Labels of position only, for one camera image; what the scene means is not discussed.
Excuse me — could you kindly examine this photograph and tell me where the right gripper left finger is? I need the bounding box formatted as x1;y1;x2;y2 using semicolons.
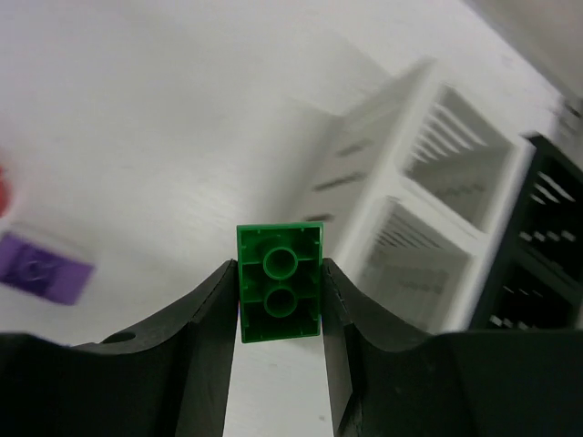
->
1;260;238;436

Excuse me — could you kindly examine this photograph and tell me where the black slatted container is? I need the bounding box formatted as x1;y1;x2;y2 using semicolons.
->
469;134;582;330

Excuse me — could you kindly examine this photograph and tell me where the white slatted container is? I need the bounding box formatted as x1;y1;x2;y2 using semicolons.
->
291;59;534;333

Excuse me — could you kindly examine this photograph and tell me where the purple square lego brick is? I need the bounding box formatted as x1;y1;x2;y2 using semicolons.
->
1;232;95;305

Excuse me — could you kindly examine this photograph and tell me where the dark green lego brick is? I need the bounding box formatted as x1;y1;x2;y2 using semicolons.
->
237;222;323;343

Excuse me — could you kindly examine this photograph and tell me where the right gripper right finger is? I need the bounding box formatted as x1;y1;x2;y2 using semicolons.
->
322;259;582;436

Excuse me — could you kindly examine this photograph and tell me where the red flower lego piece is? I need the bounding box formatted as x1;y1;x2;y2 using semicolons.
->
0;167;13;218

